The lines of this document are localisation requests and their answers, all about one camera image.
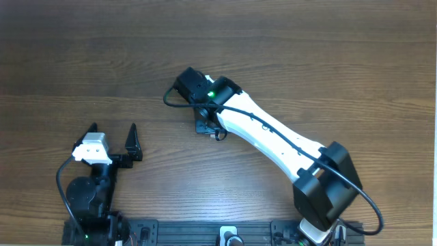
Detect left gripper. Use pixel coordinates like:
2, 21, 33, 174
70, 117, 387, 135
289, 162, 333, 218
72, 122, 143, 169

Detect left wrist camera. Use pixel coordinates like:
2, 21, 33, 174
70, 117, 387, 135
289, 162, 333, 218
71, 132, 113, 166

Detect black cable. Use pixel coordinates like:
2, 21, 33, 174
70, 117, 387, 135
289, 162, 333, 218
163, 85, 385, 236
55, 155, 86, 240

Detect mounting rail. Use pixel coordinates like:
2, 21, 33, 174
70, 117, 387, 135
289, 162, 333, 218
126, 218, 365, 246

